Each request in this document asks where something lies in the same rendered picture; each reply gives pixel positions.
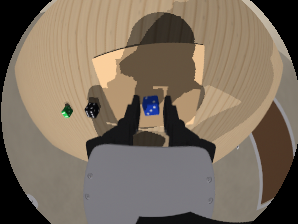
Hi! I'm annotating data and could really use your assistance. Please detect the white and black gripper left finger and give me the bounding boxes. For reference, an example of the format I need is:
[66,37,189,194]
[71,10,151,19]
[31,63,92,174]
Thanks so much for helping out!
[86,95,141,159]

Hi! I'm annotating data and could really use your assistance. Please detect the black die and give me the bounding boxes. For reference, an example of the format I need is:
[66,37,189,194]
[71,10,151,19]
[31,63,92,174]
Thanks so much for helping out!
[84,103,100,118]

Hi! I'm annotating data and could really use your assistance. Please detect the blue die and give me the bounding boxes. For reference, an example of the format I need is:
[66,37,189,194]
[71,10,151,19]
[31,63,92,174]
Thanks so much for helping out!
[142,95,160,116]

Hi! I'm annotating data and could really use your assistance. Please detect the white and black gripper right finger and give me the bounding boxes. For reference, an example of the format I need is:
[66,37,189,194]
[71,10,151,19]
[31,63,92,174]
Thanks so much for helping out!
[163,96,216,163]

